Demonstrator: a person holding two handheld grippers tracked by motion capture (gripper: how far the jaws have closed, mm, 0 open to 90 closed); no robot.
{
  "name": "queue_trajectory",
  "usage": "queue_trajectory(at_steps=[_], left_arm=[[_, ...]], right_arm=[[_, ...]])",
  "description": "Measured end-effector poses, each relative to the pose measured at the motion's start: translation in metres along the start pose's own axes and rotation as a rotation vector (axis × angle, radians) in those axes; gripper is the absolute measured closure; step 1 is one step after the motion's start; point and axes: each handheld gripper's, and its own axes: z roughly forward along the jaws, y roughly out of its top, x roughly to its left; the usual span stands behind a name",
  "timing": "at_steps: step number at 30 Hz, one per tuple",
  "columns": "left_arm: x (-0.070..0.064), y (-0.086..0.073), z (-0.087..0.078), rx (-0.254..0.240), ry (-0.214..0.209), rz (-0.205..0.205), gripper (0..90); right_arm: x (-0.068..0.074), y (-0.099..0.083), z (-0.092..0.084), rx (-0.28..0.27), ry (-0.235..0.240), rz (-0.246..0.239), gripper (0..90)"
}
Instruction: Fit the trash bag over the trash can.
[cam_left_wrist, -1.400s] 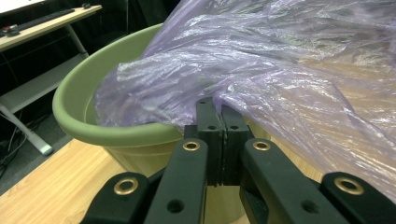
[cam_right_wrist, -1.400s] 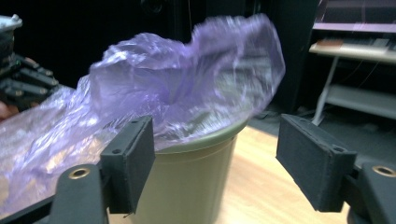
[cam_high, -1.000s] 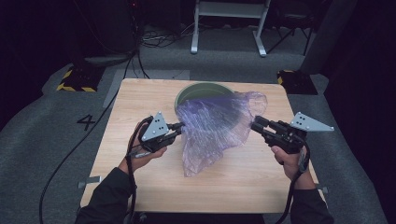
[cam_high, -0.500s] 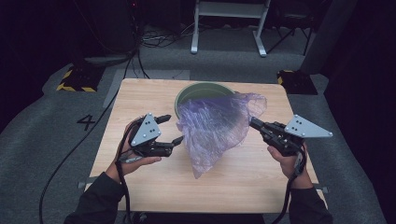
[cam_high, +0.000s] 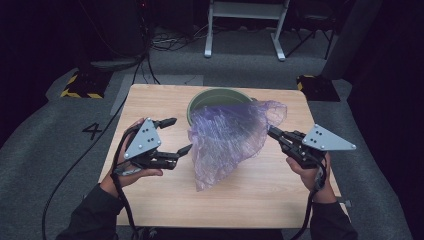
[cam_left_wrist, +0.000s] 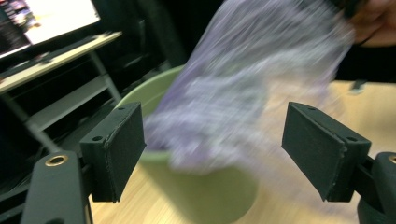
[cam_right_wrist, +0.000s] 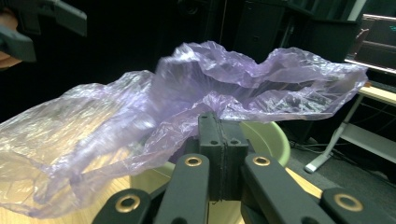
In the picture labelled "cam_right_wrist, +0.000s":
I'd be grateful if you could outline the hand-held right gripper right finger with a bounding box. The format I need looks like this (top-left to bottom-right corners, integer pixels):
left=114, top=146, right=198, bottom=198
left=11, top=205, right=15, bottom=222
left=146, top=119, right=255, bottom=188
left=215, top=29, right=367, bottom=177
left=220, top=119, right=250, bottom=202

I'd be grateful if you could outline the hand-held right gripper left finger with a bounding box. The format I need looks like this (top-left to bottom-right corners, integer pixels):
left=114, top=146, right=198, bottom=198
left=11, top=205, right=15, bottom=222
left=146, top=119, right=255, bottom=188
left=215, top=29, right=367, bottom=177
left=186, top=111, right=225, bottom=202

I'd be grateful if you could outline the light green plastic bin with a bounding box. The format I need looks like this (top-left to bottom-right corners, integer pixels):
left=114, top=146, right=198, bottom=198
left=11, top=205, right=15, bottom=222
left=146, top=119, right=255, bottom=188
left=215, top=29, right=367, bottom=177
left=129, top=120, right=292, bottom=224

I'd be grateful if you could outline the purple plastic bag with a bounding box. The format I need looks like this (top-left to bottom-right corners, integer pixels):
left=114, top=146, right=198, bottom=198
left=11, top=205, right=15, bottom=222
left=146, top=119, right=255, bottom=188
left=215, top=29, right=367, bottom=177
left=0, top=39, right=369, bottom=219

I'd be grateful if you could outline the black cabinet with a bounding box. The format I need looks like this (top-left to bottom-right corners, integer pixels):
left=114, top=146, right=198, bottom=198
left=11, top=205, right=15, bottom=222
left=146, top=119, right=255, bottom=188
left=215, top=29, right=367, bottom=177
left=233, top=0, right=362, bottom=63

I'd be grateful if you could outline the dark computer monitor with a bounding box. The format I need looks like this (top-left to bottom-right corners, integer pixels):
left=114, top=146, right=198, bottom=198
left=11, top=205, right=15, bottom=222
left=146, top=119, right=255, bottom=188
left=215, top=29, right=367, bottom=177
left=345, top=13, right=396, bottom=77

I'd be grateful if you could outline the black floor cable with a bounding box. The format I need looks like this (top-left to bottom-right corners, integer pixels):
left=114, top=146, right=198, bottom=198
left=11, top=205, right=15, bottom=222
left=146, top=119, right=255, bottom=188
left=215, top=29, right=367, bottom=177
left=289, top=139, right=330, bottom=152

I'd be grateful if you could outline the white metal table frame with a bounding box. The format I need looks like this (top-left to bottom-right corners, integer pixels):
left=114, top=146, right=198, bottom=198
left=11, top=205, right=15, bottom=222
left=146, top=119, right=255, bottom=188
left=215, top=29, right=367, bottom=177
left=304, top=79, right=396, bottom=175

